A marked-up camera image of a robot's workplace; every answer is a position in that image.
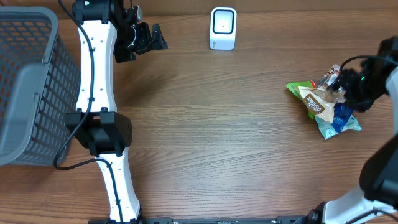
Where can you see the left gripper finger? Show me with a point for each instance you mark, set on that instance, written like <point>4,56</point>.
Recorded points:
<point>158,42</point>
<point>156,31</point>

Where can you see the white barcode scanner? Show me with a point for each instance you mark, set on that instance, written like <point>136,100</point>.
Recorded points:
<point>223,28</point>

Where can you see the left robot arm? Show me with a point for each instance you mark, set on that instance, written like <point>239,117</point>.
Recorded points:
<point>109,33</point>

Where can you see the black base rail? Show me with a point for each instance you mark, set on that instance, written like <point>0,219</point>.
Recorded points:
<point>277,220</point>

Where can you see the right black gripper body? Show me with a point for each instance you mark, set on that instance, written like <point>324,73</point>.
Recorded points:
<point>362,88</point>

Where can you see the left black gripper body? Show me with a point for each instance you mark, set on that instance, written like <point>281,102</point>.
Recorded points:
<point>132,40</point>

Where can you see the beige brown snack pouch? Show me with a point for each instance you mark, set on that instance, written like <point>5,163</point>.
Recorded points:
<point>323,99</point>

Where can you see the blue cookie packet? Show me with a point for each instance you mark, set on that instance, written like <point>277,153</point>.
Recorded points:
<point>343,118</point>

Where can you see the mint green snack packet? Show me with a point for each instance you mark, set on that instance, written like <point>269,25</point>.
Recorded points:
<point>328,131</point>

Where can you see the grey plastic mesh basket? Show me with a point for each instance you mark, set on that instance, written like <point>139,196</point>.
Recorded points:
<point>40,82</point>

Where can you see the green candy bag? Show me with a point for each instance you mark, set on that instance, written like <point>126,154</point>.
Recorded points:
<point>302,90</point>

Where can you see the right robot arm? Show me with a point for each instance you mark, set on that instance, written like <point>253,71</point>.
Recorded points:
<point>376,194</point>

